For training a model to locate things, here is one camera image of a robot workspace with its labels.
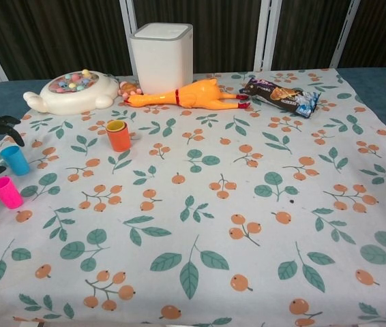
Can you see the light blue plastic cup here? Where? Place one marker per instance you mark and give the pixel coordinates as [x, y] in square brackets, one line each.
[15, 161]

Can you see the pink plastic cup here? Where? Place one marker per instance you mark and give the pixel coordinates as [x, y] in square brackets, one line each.
[7, 194]

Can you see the yellow plastic cup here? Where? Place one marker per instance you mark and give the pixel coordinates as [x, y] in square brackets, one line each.
[114, 126]

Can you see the white fishing game toy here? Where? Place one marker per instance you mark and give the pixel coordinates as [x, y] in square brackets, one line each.
[77, 98]

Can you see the orange plastic cup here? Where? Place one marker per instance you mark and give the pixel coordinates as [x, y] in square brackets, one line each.
[119, 141]

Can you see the small pink doll toy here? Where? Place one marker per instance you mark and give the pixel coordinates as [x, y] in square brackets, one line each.
[128, 88]

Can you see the white square lidded bin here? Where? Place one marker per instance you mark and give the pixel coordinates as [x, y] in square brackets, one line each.
[162, 61]

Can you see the yellow rubber chicken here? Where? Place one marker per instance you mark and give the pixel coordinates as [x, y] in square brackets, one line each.
[196, 95]

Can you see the floral orange-berry tablecloth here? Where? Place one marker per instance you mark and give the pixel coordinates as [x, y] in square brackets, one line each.
[193, 204]

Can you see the dark snack packet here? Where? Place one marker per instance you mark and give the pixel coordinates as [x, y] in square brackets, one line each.
[275, 95]

